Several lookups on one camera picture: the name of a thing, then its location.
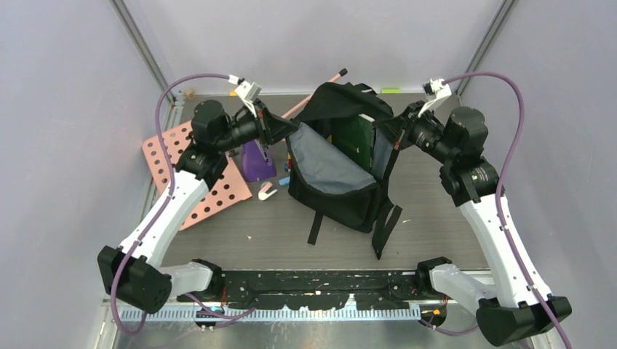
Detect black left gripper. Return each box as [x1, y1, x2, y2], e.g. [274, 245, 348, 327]
[216, 99, 298, 153]

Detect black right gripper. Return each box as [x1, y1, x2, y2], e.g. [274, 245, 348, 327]
[373, 100, 457, 164]

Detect dark green notebook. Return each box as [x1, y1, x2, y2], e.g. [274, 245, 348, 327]
[331, 113, 375, 172]

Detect black student backpack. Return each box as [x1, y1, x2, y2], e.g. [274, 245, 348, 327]
[286, 82, 402, 258]

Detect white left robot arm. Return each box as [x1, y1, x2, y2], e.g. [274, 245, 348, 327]
[97, 100, 298, 314]

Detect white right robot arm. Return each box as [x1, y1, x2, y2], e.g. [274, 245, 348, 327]
[374, 102, 572, 347]

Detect pink folding stand legs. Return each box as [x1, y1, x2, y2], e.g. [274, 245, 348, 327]
[281, 68, 349, 121]

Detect purple plastic stapler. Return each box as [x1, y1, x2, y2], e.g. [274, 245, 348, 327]
[241, 140, 276, 182]

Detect pink perforated stand plate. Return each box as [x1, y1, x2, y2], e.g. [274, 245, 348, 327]
[142, 121, 252, 230]

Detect small wooden block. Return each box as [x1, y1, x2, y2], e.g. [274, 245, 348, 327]
[183, 88, 196, 100]

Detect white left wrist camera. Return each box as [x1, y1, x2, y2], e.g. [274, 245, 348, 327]
[234, 79, 261, 118]

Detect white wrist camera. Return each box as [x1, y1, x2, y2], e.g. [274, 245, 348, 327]
[234, 79, 261, 118]
[418, 79, 452, 118]

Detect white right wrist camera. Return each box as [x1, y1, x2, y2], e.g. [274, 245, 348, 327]
[418, 79, 452, 118]

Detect aluminium slotted rail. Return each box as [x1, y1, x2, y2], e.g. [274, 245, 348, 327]
[146, 305, 421, 322]

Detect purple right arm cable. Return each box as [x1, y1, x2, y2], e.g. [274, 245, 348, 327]
[419, 71, 575, 349]

